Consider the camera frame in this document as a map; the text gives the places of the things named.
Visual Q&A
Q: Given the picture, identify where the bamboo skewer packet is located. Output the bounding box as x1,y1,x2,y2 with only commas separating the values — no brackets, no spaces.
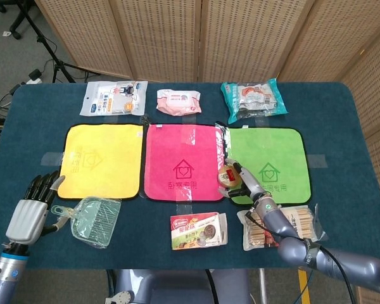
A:
236,204,327,252

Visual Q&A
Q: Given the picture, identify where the green cloth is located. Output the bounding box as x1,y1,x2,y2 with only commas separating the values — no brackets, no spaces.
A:
227,127,313,205

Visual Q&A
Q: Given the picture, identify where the red green biscuit box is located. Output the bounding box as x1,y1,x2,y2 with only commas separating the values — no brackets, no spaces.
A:
170,212,229,251

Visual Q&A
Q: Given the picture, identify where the white power adapter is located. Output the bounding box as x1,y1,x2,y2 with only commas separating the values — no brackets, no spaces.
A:
27,68,42,85

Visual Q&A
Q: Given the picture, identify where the teal snack bag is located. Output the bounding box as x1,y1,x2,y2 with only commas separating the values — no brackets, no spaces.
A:
220,78,288,125

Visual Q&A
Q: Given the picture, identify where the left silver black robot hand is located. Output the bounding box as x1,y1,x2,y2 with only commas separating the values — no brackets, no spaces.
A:
5,170,69,244

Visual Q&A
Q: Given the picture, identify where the white resealable pouch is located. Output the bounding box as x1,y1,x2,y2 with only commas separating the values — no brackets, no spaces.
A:
79,80,149,117

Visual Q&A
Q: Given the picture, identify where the small round metal tin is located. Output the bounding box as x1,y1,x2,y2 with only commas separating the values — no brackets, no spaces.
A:
217,164,243,188

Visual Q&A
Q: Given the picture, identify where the yellow cloth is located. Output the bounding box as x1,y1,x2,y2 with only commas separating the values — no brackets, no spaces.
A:
56,123,145,201

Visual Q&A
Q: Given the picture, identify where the black tripod stand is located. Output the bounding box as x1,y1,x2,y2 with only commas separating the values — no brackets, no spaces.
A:
17,0,99,84

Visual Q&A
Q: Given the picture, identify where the crinkled clear tape strip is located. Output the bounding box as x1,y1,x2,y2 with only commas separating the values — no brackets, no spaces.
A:
214,122,232,168

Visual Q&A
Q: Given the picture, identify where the black office chair base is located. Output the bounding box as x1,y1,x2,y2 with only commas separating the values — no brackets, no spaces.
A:
0,0,26,41

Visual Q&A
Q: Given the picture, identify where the pink wet wipes pack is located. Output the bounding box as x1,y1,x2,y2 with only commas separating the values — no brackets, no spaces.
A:
155,89,203,115

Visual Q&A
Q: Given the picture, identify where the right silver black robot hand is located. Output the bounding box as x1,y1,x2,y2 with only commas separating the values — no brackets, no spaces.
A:
217,158,269,205

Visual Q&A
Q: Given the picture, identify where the green plastic dustpan in wrap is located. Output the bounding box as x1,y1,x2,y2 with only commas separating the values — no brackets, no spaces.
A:
51,196,122,250

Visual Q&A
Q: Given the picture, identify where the grey robot torso base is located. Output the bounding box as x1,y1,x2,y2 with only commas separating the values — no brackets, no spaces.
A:
106,269,251,304

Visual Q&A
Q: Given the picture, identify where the dark blue table cover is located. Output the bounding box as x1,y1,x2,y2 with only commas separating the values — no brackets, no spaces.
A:
0,81,376,270

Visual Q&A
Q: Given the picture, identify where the pink cloth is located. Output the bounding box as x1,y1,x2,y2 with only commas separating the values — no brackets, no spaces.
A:
142,123,227,203

